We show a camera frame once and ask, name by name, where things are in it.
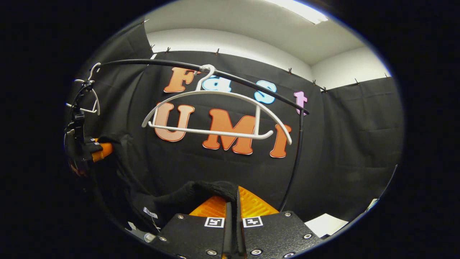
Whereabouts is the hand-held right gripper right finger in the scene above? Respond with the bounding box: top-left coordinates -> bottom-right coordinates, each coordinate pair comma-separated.
235,186 -> 324,259

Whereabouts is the wide white clothes hanger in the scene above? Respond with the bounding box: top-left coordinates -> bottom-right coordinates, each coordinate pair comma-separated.
141,64 -> 293,146

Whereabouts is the black clothes rack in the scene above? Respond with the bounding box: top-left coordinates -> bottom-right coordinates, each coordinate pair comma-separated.
97,59 -> 310,213

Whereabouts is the white flat board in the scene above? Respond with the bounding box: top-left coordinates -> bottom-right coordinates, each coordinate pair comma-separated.
305,213 -> 349,238

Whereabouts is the black backdrop cloth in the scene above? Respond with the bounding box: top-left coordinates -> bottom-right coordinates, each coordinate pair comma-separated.
66,22 -> 405,234

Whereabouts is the black knit jacket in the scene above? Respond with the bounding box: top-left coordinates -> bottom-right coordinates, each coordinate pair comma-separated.
95,133 -> 239,234

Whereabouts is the small white clothes hanger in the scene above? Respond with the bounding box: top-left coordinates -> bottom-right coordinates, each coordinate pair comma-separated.
65,63 -> 102,115

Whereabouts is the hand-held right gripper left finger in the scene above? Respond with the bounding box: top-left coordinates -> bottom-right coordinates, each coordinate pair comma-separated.
147,196 -> 234,259

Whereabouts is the ceiling light panel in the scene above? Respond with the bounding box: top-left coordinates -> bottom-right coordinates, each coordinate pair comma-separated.
266,0 -> 329,25

